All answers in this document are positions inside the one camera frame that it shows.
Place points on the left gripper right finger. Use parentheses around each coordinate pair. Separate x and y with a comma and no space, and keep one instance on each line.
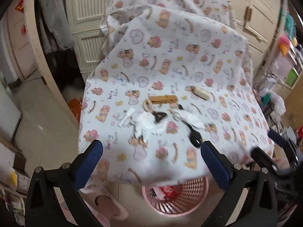
(260,206)

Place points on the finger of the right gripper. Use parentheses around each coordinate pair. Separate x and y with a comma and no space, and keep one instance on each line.
(285,143)
(263,160)

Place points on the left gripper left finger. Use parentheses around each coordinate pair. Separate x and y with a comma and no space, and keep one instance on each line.
(42,205)

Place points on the red plastic wrapper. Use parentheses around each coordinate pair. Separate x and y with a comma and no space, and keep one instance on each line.
(169,192)

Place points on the white tissue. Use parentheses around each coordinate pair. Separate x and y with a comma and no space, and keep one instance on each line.
(144,124)

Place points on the white plastic bag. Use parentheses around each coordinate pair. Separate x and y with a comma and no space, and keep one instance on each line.
(274,100)

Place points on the pink slipper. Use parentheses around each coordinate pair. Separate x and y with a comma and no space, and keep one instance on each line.
(103,204)

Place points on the black plastic spoon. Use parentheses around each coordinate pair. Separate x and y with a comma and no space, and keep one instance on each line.
(194,136)

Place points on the cream thread spool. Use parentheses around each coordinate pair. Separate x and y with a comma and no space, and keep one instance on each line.
(198,91)

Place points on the pink mesh waste basket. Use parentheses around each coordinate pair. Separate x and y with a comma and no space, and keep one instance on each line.
(192,195)

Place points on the clear plastic wrapper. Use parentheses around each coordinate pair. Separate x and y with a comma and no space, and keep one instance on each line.
(188,117)

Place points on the pink plush toy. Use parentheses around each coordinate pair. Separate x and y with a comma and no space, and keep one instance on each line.
(284,45)

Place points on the black binder clip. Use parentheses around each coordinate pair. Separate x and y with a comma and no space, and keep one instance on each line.
(159,116)

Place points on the baby bear patterned cloth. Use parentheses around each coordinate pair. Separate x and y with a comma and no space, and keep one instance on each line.
(141,60)

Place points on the cream wardrobe cabinet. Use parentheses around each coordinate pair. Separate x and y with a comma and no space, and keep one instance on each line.
(255,19)

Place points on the hanging grey jeans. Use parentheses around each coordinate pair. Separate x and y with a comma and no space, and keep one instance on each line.
(54,27)

